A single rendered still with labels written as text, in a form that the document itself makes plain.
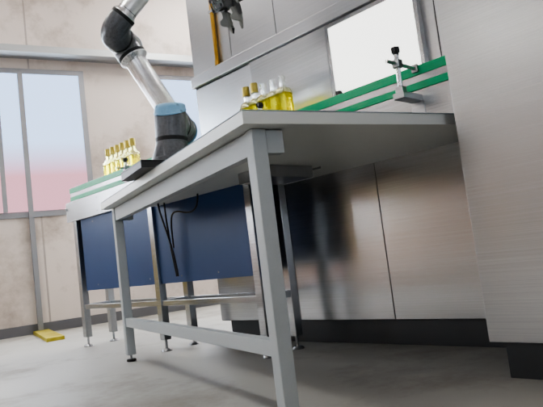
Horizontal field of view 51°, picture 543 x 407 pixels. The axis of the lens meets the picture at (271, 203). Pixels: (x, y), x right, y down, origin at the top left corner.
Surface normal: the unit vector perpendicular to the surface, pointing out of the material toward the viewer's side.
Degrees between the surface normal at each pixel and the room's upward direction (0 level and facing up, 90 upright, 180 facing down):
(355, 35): 90
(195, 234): 90
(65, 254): 90
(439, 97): 90
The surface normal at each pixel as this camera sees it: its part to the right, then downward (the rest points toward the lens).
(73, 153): 0.47, -0.14
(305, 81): -0.71, 0.03
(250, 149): -0.87, 0.07
